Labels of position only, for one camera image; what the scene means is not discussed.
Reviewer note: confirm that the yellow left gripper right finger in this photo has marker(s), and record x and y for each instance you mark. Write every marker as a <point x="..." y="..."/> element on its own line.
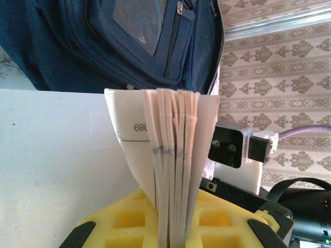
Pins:
<point x="232" y="224"/>

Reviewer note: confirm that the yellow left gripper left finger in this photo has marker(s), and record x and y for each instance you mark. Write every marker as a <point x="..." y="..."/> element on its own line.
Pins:
<point x="103" y="227"/>

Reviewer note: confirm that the black book with gold print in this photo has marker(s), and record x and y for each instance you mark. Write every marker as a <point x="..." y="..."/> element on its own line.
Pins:
<point x="175" y="155"/>

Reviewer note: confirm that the navy blue backpack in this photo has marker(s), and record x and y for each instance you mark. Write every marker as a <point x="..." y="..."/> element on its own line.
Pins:
<point x="103" y="38"/>

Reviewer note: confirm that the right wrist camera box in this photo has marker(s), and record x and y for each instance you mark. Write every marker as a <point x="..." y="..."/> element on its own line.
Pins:
<point x="227" y="147"/>

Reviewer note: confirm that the aluminium frame corner post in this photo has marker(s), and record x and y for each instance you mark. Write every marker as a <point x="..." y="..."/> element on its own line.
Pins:
<point x="279" y="22"/>

